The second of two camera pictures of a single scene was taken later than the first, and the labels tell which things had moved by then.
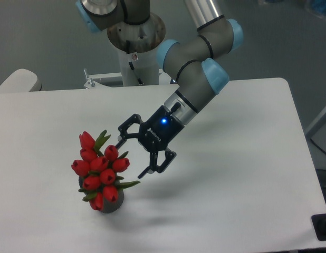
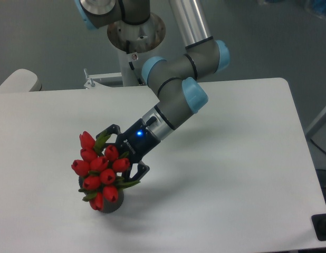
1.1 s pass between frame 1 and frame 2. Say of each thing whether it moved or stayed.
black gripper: moved
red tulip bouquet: stayed
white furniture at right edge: stayed
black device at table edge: stayed
